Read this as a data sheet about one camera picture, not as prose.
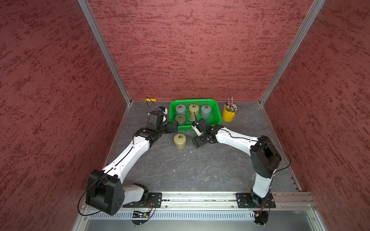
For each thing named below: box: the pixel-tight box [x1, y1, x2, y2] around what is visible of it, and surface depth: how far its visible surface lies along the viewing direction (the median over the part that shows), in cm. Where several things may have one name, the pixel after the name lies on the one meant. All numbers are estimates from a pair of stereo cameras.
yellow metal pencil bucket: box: [222, 103, 237, 123], surface depth 105 cm
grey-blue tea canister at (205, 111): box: [200, 104, 212, 119], surface depth 108 cm
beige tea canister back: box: [188, 103, 200, 119], surface depth 108 cm
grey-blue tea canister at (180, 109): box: [175, 103, 186, 116], surface depth 108 cm
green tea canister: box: [174, 113, 186, 126], surface depth 100 cm
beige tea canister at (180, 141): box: [173, 133, 187, 151], surface depth 91 cm
